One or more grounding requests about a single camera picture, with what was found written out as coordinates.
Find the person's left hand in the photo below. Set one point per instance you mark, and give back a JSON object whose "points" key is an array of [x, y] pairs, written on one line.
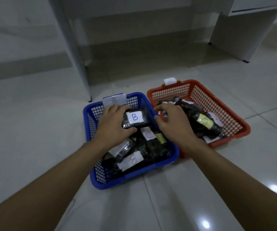
{"points": [[112, 129]]}

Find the small white paper tag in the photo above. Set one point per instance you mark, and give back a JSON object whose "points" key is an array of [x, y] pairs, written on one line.
{"points": [[170, 81]]}

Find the red plastic basket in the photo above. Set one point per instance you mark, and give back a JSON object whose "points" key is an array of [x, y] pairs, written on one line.
{"points": [[237, 125]]}

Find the white desk drawer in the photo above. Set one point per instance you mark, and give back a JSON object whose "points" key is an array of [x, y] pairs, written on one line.
{"points": [[256, 3]]}

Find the person's right forearm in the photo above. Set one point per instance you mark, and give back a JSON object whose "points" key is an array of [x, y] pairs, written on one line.
{"points": [[244, 190]]}

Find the white desk side panel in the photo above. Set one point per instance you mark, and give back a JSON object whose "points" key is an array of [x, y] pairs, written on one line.
{"points": [[68, 45], [239, 36]]}

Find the person's right hand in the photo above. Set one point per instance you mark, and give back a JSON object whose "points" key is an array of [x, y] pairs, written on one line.
{"points": [[179, 127]]}

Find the person's left forearm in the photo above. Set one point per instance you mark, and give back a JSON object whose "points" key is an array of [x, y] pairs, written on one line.
{"points": [[44, 194]]}

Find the large white paper tag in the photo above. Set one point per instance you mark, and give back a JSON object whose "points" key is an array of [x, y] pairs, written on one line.
{"points": [[114, 99]]}

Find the black packet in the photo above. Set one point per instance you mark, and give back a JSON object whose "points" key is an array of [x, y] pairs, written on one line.
{"points": [[134, 117]]}

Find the blue plastic basket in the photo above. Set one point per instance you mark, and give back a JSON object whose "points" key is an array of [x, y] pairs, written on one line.
{"points": [[104, 184]]}

